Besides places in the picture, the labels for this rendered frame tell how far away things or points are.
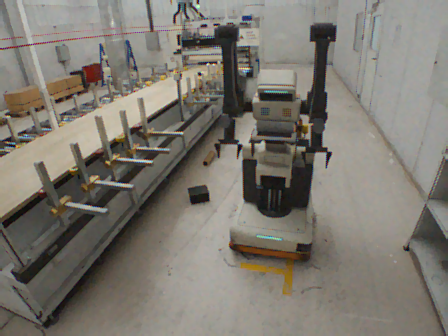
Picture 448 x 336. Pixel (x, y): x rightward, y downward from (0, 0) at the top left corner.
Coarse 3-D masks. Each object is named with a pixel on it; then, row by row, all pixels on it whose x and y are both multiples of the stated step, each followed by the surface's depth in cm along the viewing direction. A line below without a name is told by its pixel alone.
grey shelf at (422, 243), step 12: (444, 144) 149; (444, 156) 148; (444, 168) 156; (432, 180) 161; (444, 180) 160; (444, 192) 163; (432, 204) 162; (444, 204) 161; (420, 216) 177; (432, 216) 174; (444, 216) 150; (420, 228) 182; (432, 228) 179; (444, 228) 141; (408, 240) 188; (420, 240) 182; (432, 240) 181; (444, 240) 179; (420, 252) 172; (432, 252) 171; (444, 252) 169; (420, 264) 165; (432, 264) 162; (444, 264) 160; (432, 276) 154; (444, 276) 152; (432, 288) 146; (444, 288) 145; (444, 300) 138; (444, 312) 131; (444, 324) 126
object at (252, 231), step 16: (240, 208) 212; (256, 208) 210; (304, 208) 206; (240, 224) 194; (256, 224) 193; (272, 224) 192; (288, 224) 191; (304, 224) 190; (240, 240) 194; (256, 240) 189; (272, 240) 185; (288, 240) 181; (304, 240) 178; (288, 256) 188; (304, 256) 184
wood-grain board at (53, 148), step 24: (192, 72) 465; (144, 96) 316; (168, 96) 306; (120, 120) 235; (48, 144) 194; (96, 144) 187; (0, 168) 161; (24, 168) 159; (48, 168) 157; (0, 192) 133; (24, 192) 132; (0, 216) 113
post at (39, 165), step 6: (36, 162) 117; (42, 162) 119; (36, 168) 118; (42, 168) 119; (42, 174) 119; (48, 174) 123; (42, 180) 121; (48, 180) 123; (48, 186) 123; (48, 192) 125; (54, 192) 127; (54, 198) 127; (54, 204) 128; (60, 204) 131; (60, 216) 132; (66, 216) 136; (60, 222) 135; (66, 222) 136
